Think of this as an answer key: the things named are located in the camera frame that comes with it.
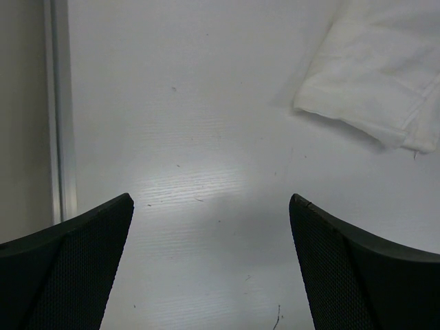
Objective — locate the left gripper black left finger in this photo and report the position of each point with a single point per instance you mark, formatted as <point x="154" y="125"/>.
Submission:
<point x="61" y="277"/>

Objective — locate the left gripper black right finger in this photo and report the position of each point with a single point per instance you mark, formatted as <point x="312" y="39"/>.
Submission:
<point x="357" y="280"/>

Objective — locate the aluminium table edge rail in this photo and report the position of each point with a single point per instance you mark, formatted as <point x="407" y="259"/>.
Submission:
<point x="60" y="111"/>

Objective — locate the white pleated skirt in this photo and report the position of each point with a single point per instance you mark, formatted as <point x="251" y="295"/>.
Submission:
<point x="378" y="71"/>

